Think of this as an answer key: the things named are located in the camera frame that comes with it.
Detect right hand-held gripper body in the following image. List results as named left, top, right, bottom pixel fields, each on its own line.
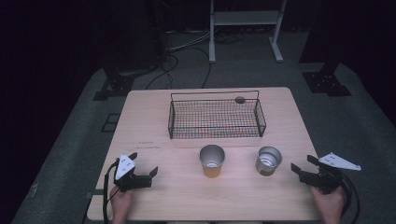
left=300, top=151, right=362, bottom=196

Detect left hand-held gripper black cable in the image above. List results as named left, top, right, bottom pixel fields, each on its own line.
left=102, top=158, right=120, bottom=224

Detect grey tape strip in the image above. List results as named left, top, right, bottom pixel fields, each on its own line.
left=85, top=188, right=105, bottom=200

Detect person's left hand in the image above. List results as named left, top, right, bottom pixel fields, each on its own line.
left=109, top=189, right=134, bottom=224

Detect person's right hand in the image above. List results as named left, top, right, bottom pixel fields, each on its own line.
left=309, top=186, right=347, bottom=224

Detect white floor cables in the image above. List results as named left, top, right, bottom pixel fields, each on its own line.
left=167, top=30, right=213, bottom=53

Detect black stand base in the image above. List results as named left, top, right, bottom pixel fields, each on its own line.
left=301, top=61, right=353, bottom=98
left=92, top=68, right=139, bottom=102

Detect white metal stand frame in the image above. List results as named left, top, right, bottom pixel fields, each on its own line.
left=208, top=0, right=288, bottom=64

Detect hand-held gripper black cable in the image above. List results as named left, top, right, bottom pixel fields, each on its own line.
left=102, top=158, right=120, bottom=224
left=337, top=169, right=361, bottom=224

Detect right hand-held gripper black cable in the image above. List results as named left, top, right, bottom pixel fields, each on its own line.
left=337, top=169, right=361, bottom=224

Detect black wire basket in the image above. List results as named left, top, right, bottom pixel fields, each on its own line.
left=167, top=90, right=267, bottom=140

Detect black floor tape square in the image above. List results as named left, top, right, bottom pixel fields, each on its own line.
left=100, top=113, right=121, bottom=133

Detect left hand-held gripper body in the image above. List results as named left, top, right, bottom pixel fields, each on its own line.
left=113, top=153, right=153, bottom=193

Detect black floor cables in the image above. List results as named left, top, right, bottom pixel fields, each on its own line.
left=144, top=46, right=213, bottom=91

